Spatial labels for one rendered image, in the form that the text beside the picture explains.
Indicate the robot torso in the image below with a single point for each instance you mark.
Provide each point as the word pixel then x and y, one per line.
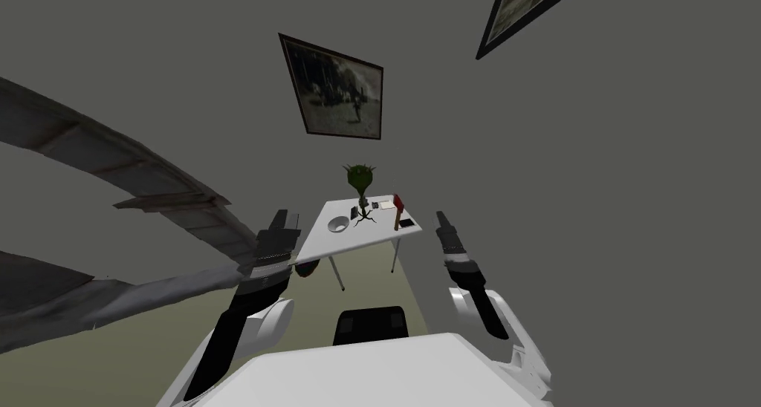
pixel 380 374

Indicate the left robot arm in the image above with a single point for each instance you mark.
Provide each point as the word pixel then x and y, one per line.
pixel 238 324

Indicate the white table with plant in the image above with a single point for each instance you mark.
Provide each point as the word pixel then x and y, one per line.
pixel 368 232

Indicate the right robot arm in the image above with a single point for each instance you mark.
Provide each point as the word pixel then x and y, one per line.
pixel 481 303

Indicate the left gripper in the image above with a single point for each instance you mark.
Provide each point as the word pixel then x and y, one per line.
pixel 276 245

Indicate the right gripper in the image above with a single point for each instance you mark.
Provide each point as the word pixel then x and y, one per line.
pixel 452 242

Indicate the black framed green picture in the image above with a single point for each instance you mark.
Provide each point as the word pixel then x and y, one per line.
pixel 523 6

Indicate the dark framed grey picture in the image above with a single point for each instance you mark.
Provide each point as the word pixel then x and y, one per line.
pixel 336 89

